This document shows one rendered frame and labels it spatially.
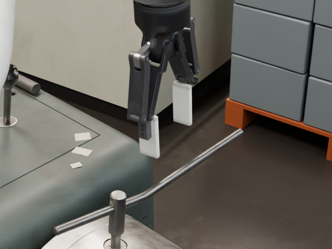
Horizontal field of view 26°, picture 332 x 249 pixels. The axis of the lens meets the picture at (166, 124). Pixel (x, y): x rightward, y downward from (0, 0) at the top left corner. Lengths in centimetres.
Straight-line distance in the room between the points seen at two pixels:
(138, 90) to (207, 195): 221
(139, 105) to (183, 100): 13
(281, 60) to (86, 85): 102
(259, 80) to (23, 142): 231
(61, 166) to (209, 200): 200
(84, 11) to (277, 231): 139
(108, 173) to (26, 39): 275
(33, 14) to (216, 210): 142
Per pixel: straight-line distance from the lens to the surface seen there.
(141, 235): 106
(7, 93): 119
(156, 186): 102
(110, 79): 357
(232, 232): 296
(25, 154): 119
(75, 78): 373
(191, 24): 102
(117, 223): 99
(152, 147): 102
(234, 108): 356
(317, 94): 331
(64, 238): 105
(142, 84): 94
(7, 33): 76
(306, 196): 319
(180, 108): 108
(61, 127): 125
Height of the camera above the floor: 192
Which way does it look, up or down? 32 degrees down
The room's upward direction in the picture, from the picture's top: straight up
